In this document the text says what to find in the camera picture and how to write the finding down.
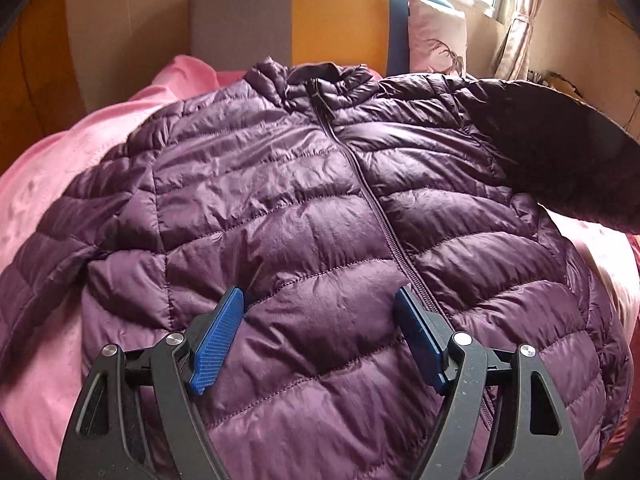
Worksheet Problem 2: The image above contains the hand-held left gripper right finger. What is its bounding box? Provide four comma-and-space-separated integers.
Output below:
394, 287, 585, 480

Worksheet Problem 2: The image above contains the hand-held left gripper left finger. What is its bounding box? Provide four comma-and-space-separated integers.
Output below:
56, 287, 245, 480

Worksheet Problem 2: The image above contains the purple quilted puffer jacket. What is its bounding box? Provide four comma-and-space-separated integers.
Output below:
0, 57, 640, 480

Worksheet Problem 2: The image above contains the pink bed blanket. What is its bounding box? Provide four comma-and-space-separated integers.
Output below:
0, 55, 640, 480

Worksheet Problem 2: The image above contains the cluttered wooden desk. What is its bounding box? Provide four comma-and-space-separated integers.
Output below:
527, 70, 588, 103

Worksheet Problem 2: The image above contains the pale pink printed pillow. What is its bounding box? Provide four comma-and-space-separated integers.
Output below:
406, 0, 468, 78

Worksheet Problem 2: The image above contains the pale floral curtain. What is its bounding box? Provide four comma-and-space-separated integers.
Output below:
492, 0, 540, 82

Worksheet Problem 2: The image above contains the grey yellow blue headboard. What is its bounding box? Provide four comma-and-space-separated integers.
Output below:
187, 0, 456, 78

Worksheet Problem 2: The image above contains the wooden wardrobe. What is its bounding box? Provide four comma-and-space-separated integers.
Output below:
0, 0, 88, 176

